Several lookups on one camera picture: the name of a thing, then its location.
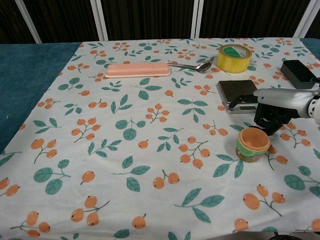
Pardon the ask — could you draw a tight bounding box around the white double frame post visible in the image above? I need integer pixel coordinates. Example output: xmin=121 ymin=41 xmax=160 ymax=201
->
xmin=89 ymin=0 xmax=109 ymax=42

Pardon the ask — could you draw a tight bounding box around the floral white tablecloth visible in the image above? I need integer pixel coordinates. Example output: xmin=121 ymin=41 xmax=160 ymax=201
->
xmin=0 ymin=37 xmax=320 ymax=240

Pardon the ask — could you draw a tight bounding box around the metal spoon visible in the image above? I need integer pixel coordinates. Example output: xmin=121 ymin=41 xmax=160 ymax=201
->
xmin=166 ymin=60 xmax=213 ymax=72

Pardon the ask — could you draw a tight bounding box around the small orange green cup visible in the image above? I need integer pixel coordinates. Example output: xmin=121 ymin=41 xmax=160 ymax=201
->
xmin=235 ymin=127 xmax=271 ymax=164

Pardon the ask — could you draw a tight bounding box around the white upright frame post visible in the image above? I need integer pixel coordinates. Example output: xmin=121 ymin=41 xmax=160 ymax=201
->
xmin=190 ymin=0 xmax=204 ymax=39

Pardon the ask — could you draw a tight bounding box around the black rectangular box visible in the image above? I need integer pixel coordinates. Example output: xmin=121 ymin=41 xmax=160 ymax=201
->
xmin=279 ymin=59 xmax=318 ymax=90

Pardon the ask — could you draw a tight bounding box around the yellow tape roll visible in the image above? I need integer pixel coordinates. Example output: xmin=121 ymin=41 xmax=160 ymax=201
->
xmin=215 ymin=44 xmax=253 ymax=74

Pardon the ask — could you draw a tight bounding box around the silver digital scale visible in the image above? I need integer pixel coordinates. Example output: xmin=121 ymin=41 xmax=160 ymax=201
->
xmin=215 ymin=79 xmax=259 ymax=115

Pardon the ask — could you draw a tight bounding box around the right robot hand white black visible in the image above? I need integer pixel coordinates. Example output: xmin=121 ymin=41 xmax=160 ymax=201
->
xmin=229 ymin=87 xmax=311 ymax=137

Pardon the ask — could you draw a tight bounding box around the pink oblong case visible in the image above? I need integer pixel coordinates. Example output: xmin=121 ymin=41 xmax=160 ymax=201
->
xmin=105 ymin=62 xmax=172 ymax=79

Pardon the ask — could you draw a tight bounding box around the white slanted frame post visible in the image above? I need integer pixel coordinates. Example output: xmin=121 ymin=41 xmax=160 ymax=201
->
xmin=14 ymin=0 xmax=42 ymax=44
xmin=292 ymin=0 xmax=320 ymax=38

